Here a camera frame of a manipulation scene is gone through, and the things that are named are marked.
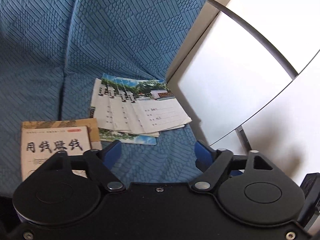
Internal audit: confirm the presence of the brown gold patterned book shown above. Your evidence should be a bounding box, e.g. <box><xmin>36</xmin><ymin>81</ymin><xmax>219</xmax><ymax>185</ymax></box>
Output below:
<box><xmin>22</xmin><ymin>118</ymin><xmax>102</xmax><ymax>150</ymax></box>

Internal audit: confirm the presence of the white school notebook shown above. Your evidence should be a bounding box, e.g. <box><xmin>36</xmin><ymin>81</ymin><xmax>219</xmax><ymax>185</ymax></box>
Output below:
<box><xmin>90</xmin><ymin>79</ymin><xmax>114</xmax><ymax>130</ymax></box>
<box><xmin>106</xmin><ymin>75</ymin><xmax>130</xmax><ymax>132</ymax></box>
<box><xmin>122</xmin><ymin>79</ymin><xmax>192</xmax><ymax>134</ymax></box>
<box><xmin>116</xmin><ymin>78</ymin><xmax>141</xmax><ymax>134</ymax></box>

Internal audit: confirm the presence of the photo cover notebook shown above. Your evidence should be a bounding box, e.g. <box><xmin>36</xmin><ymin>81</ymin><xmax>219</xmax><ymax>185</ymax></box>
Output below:
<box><xmin>99</xmin><ymin>74</ymin><xmax>160</xmax><ymax>145</ymax></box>

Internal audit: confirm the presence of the orange white cartoon book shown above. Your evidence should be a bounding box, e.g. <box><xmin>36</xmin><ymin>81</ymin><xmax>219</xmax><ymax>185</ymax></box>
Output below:
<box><xmin>21</xmin><ymin>126</ymin><xmax>91</xmax><ymax>180</ymax></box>

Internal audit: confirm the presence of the white desk with grey edge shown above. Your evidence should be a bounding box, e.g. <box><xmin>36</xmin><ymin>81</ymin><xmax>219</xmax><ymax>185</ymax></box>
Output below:
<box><xmin>168</xmin><ymin>0</ymin><xmax>319</xmax><ymax>183</ymax></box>

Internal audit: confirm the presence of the blue textured sofa cover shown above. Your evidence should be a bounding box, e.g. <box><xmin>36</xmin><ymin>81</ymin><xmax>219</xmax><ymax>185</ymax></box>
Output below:
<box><xmin>1</xmin><ymin>0</ymin><xmax>207</xmax><ymax>197</ymax></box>

